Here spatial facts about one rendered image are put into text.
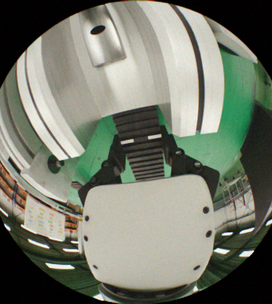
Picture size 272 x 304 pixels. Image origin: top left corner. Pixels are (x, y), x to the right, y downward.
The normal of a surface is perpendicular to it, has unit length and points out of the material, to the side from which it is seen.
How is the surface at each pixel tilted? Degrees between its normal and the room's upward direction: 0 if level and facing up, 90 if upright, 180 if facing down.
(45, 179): 90
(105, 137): 0
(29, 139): 90
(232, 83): 0
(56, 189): 90
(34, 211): 90
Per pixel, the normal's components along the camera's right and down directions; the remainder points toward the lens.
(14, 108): 0.97, -0.17
